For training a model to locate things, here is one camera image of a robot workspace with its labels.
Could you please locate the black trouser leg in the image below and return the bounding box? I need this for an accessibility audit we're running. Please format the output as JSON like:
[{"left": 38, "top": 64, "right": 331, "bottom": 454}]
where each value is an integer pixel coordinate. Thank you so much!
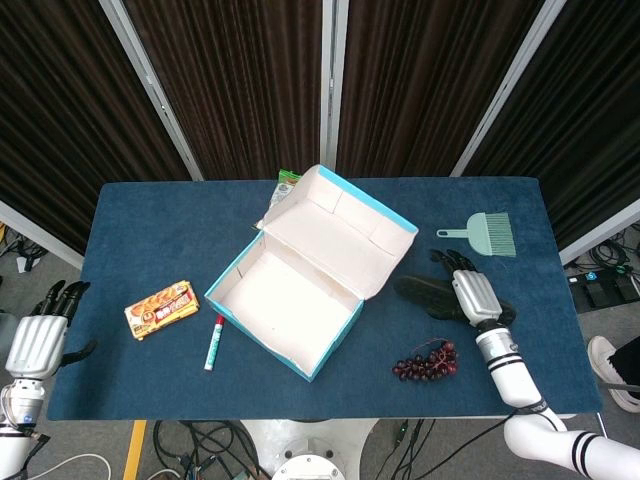
[{"left": 612, "top": 337, "right": 640, "bottom": 386}]

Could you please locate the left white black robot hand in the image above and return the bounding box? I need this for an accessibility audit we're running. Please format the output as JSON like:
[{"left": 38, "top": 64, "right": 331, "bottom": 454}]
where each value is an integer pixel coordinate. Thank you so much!
[{"left": 4, "top": 279, "right": 99, "bottom": 381}]

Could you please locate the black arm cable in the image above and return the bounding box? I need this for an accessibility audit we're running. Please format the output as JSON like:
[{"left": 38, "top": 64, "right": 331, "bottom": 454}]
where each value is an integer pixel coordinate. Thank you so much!
[{"left": 467, "top": 408, "right": 521, "bottom": 447}]

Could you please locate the pale green hand brush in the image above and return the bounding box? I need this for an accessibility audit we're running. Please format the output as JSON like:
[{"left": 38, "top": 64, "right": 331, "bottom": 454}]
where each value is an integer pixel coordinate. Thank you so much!
[{"left": 436, "top": 211, "right": 517, "bottom": 259}]

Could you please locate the blue table mat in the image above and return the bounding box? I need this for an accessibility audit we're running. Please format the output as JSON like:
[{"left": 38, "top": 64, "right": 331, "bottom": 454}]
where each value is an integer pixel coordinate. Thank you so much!
[{"left": 46, "top": 175, "right": 604, "bottom": 421}]

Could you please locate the white sneaker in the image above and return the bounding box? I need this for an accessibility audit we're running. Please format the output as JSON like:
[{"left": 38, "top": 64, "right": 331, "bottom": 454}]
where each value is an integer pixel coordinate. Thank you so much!
[{"left": 587, "top": 335, "right": 640, "bottom": 414}]

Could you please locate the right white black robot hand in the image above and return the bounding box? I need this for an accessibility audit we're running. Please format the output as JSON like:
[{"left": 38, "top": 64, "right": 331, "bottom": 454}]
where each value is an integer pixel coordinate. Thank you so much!
[{"left": 429, "top": 248, "right": 504, "bottom": 329}]

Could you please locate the red-capped white marker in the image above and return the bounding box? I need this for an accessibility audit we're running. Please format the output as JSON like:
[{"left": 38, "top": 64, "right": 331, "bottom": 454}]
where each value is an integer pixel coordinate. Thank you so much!
[{"left": 202, "top": 313, "right": 225, "bottom": 372}]

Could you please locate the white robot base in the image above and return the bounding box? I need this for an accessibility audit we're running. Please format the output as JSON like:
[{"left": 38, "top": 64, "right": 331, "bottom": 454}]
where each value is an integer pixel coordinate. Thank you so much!
[{"left": 239, "top": 417, "right": 381, "bottom": 480}]

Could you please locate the white floor cable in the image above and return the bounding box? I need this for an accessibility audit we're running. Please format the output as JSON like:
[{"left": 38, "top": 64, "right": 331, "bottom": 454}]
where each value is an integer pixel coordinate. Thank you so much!
[{"left": 29, "top": 452, "right": 114, "bottom": 480}]

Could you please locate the green white snack bag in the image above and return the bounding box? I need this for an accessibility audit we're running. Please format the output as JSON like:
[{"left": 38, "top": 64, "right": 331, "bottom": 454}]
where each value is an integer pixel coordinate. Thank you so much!
[{"left": 269, "top": 169, "right": 303, "bottom": 207}]

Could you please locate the brown curtain partition panel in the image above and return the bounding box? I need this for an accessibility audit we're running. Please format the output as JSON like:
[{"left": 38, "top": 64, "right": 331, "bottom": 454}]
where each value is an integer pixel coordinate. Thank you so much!
[
  {"left": 0, "top": 0, "right": 204, "bottom": 269},
  {"left": 452, "top": 0, "right": 640, "bottom": 264},
  {"left": 122, "top": 0, "right": 335, "bottom": 181},
  {"left": 334, "top": 0, "right": 546, "bottom": 180}
]

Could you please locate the dark red grape bunch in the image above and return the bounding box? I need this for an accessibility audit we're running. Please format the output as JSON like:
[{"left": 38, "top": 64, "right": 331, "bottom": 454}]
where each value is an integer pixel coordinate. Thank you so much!
[{"left": 391, "top": 338, "right": 460, "bottom": 384}]

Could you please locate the yellow red snack package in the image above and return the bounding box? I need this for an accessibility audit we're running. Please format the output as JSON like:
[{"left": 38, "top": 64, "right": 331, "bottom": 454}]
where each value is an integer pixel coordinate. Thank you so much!
[{"left": 123, "top": 279, "right": 201, "bottom": 342}]

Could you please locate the teal cardboard shoe box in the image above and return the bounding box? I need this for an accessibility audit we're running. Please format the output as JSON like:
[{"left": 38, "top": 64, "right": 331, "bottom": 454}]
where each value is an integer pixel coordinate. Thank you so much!
[{"left": 203, "top": 163, "right": 419, "bottom": 384}]

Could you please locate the black floor cable bundle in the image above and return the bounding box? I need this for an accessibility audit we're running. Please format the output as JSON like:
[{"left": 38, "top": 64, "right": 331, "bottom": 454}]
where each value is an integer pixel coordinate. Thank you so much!
[{"left": 152, "top": 419, "right": 271, "bottom": 480}]

